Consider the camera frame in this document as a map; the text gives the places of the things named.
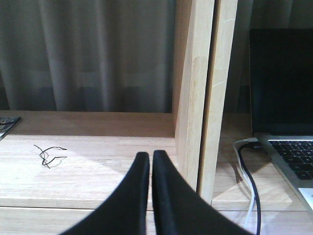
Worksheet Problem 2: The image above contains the dark magazine corner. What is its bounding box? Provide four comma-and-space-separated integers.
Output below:
0, 117, 21, 140

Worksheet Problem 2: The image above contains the silver laptop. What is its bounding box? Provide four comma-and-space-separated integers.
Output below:
249, 28, 313, 211

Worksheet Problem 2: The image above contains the grey curtain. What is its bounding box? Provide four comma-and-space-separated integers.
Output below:
0, 0, 313, 115

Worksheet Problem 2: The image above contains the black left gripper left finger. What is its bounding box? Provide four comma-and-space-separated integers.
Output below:
62, 152, 150, 235

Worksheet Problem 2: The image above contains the black laptop cable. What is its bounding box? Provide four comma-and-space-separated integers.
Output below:
237, 141, 264, 235

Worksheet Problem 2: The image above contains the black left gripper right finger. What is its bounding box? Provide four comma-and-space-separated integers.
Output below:
152, 150, 249, 235

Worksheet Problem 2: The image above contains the white laptop cable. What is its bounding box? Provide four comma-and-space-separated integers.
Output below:
232, 137, 259, 228

